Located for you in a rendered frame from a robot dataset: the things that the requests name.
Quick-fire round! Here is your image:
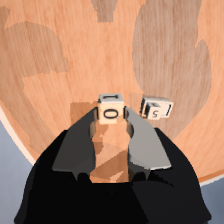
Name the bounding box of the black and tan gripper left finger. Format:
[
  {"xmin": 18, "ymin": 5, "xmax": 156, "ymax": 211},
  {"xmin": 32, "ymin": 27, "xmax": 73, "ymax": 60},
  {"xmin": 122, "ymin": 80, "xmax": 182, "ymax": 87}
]
[{"xmin": 14, "ymin": 106, "xmax": 99, "ymax": 224}]

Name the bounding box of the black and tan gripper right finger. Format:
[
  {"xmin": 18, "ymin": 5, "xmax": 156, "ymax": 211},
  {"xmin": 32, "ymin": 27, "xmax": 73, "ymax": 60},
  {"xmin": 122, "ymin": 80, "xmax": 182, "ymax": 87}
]
[{"xmin": 123, "ymin": 106, "xmax": 212, "ymax": 223}]

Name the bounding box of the beige cube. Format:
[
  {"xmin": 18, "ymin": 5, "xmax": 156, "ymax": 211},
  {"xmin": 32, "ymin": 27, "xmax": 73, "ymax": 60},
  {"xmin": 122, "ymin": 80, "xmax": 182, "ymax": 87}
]
[
  {"xmin": 97, "ymin": 93, "xmax": 124, "ymax": 124},
  {"xmin": 144, "ymin": 102, "xmax": 163, "ymax": 120}
]

